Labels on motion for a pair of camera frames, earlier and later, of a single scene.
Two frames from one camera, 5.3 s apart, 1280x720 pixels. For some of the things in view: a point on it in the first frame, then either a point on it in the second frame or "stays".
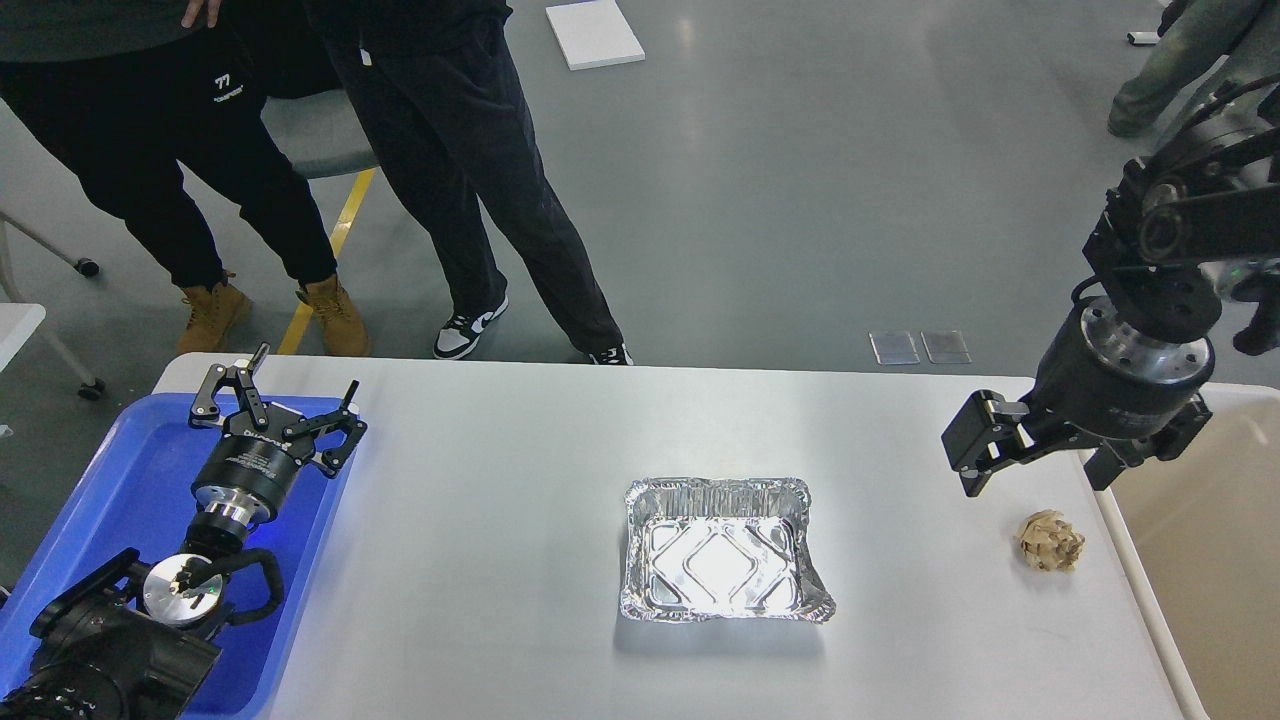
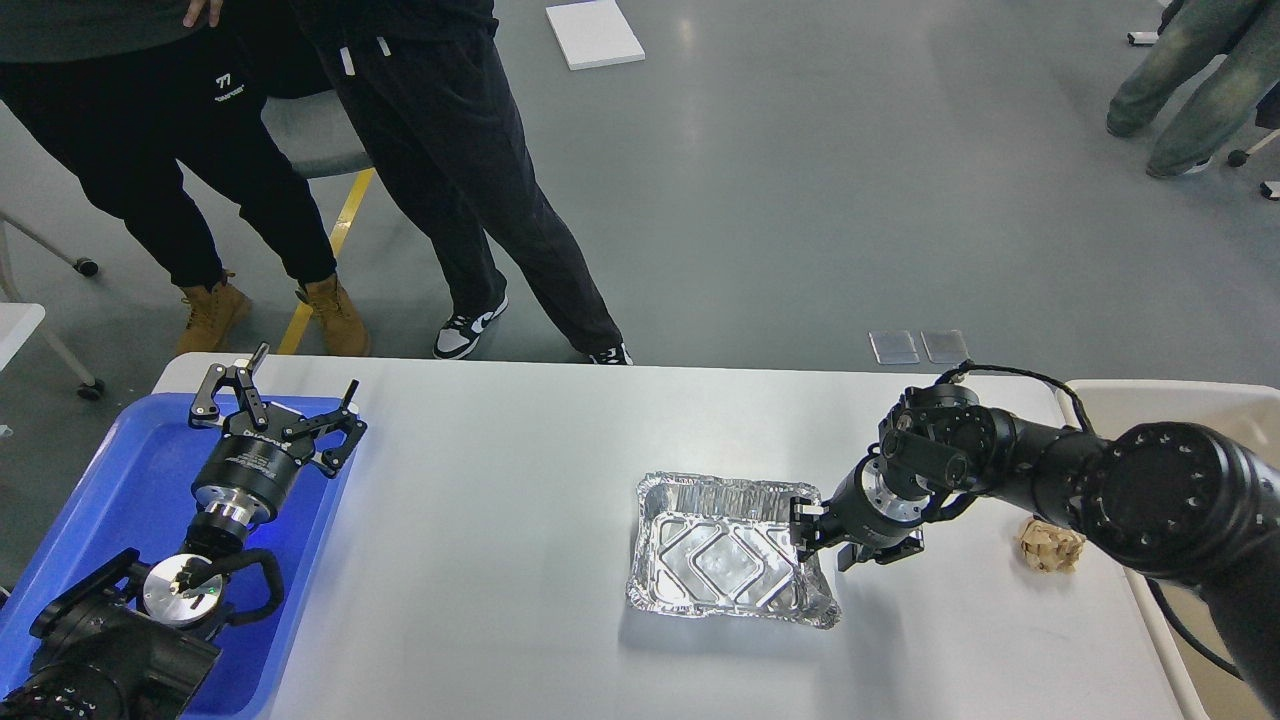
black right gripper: [1095, 386] -> [864, 515]
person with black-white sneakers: [441, 93] stays
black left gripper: [247, 473] stays
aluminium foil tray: [703, 548] stays
